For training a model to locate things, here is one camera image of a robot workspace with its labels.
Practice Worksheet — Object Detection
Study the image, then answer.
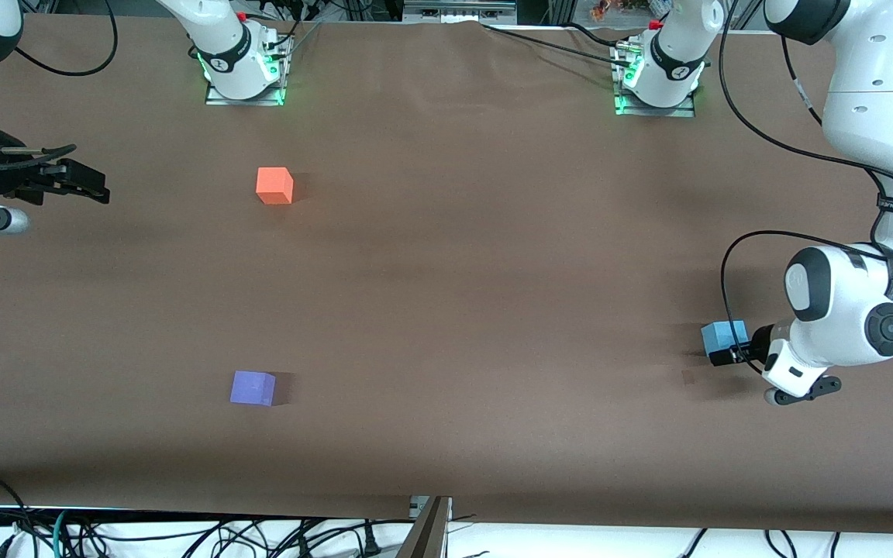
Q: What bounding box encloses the light blue foam cube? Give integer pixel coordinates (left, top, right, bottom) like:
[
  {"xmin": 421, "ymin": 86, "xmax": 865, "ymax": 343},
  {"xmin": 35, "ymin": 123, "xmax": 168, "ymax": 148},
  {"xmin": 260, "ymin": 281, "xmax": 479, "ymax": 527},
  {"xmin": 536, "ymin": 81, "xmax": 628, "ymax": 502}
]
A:
[{"xmin": 701, "ymin": 320, "xmax": 750, "ymax": 358}]

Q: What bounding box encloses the orange foam cube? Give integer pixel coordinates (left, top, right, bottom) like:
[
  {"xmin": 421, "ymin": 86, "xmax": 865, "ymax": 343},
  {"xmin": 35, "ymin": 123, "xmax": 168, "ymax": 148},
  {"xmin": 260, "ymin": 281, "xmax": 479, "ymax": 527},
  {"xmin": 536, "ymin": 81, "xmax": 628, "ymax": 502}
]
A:
[{"xmin": 256, "ymin": 167, "xmax": 295, "ymax": 205}]

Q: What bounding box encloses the brown table cover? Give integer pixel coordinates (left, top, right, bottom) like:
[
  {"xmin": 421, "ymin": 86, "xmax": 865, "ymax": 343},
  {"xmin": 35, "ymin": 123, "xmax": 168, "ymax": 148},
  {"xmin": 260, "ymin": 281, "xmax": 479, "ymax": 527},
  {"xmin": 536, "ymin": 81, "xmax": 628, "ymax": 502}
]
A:
[{"xmin": 0, "ymin": 14, "xmax": 893, "ymax": 536}]

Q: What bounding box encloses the purple foam cube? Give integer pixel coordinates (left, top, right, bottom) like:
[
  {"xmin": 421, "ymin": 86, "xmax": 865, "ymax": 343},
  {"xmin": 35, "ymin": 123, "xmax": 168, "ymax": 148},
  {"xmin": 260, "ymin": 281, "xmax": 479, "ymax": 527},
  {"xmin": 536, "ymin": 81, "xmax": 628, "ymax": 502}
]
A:
[{"xmin": 229, "ymin": 370, "xmax": 277, "ymax": 407}]

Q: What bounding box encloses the aluminium profile bar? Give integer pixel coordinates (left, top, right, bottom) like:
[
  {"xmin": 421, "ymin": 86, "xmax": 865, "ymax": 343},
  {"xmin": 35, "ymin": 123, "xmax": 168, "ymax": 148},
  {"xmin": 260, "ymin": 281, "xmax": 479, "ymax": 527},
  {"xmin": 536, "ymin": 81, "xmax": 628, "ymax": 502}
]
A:
[{"xmin": 396, "ymin": 496, "xmax": 453, "ymax": 558}]

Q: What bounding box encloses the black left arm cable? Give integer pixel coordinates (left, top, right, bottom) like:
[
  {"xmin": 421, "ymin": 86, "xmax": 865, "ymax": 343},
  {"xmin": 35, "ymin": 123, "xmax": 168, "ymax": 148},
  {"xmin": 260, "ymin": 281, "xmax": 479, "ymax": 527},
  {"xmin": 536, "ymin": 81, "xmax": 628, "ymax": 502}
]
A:
[{"xmin": 714, "ymin": 0, "xmax": 893, "ymax": 361}]

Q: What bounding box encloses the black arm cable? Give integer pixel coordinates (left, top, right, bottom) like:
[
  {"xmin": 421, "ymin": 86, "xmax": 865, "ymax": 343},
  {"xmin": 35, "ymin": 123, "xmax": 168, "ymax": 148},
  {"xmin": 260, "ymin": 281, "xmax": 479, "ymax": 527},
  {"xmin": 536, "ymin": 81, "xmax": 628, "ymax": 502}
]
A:
[
  {"xmin": 0, "ymin": 0, "xmax": 119, "ymax": 160},
  {"xmin": 714, "ymin": 0, "xmax": 893, "ymax": 361}
]

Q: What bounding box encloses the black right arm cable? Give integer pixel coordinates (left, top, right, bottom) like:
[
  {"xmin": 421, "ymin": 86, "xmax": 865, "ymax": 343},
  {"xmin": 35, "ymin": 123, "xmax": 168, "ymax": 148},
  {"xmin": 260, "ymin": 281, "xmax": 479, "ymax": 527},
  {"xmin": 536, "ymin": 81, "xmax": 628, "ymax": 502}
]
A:
[{"xmin": 0, "ymin": 0, "xmax": 119, "ymax": 160}]

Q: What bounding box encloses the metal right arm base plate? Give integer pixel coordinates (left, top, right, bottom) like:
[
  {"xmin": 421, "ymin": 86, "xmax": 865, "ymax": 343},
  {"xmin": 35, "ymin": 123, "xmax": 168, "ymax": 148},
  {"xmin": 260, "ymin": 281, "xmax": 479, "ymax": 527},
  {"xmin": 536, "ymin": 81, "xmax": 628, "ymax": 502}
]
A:
[{"xmin": 205, "ymin": 35, "xmax": 292, "ymax": 107}]

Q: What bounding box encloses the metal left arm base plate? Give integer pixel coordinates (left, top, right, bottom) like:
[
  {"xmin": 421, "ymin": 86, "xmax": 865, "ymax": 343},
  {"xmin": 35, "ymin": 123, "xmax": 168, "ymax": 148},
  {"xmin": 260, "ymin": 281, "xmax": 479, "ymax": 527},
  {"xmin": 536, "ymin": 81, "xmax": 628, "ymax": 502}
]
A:
[{"xmin": 611, "ymin": 43, "xmax": 697, "ymax": 119}]

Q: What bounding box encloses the short black table cable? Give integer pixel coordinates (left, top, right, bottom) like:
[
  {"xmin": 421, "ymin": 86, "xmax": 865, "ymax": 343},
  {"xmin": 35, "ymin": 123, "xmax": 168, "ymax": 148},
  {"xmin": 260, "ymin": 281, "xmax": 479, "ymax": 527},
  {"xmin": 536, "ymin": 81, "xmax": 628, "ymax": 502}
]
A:
[{"xmin": 563, "ymin": 22, "xmax": 649, "ymax": 49}]

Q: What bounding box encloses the long black table cable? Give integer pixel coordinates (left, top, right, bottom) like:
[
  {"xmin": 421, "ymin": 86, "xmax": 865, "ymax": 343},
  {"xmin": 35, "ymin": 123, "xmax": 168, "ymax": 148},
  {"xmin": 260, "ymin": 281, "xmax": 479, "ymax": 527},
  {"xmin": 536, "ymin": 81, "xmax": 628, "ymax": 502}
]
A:
[{"xmin": 480, "ymin": 22, "xmax": 637, "ymax": 67}]

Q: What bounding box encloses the aluminium rear frame rail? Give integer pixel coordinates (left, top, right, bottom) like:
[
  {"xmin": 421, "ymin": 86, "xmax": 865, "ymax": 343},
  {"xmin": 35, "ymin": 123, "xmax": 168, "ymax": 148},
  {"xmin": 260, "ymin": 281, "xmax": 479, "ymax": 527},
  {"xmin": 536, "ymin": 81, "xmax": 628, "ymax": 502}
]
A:
[{"xmin": 402, "ymin": 0, "xmax": 519, "ymax": 24}]

